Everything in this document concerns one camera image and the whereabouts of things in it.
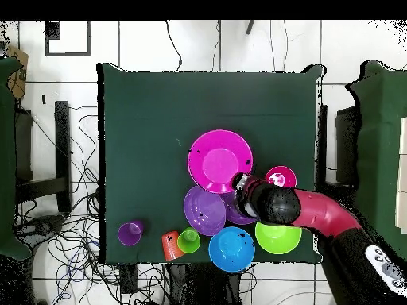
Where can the orange plastic cup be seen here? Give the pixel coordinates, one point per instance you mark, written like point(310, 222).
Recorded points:
point(170, 247)

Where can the dark pedestal leg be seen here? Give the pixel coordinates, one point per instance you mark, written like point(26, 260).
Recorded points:
point(41, 224)

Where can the black cabinet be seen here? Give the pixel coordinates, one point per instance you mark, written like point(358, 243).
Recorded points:
point(24, 143)

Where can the red plastic bowl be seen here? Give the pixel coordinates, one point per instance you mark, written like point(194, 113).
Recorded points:
point(286, 174)

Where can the black power strip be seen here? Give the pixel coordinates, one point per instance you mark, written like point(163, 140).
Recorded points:
point(128, 278)

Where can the blue deep plastic bowl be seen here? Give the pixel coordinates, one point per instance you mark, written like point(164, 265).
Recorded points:
point(229, 251)

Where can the black upright bar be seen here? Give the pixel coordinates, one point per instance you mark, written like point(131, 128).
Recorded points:
point(321, 143)

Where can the black metal stand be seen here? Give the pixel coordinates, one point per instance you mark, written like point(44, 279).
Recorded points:
point(62, 143)

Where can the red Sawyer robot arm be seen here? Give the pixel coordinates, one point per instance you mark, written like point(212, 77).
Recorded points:
point(318, 209)

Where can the green cloth covered table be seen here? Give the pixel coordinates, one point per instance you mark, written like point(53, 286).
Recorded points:
point(381, 143)
point(6, 159)

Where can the purple plastic cup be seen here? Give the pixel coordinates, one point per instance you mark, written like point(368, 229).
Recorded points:
point(127, 236)

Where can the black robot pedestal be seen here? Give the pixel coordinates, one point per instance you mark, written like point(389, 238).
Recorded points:
point(197, 286)

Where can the purple plastic bowl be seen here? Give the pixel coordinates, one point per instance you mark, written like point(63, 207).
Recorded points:
point(232, 209)
point(203, 211)

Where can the black box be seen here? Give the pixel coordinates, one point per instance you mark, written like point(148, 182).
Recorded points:
point(346, 143)

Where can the brown cardboard box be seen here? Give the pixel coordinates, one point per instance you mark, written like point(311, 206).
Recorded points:
point(17, 79)

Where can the pink plastic bowl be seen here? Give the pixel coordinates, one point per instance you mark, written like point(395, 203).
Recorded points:
point(216, 159)

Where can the dark short rod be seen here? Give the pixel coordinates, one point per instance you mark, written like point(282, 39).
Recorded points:
point(250, 27)

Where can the green plastic bowl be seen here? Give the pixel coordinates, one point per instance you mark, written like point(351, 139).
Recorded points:
point(278, 238)

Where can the dark green tablecloth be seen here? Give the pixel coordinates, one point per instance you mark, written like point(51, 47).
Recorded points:
point(206, 105)

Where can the black square floor frame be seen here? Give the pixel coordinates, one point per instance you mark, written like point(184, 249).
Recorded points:
point(67, 54)

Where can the green plastic cup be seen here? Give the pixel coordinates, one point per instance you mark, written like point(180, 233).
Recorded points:
point(188, 243)

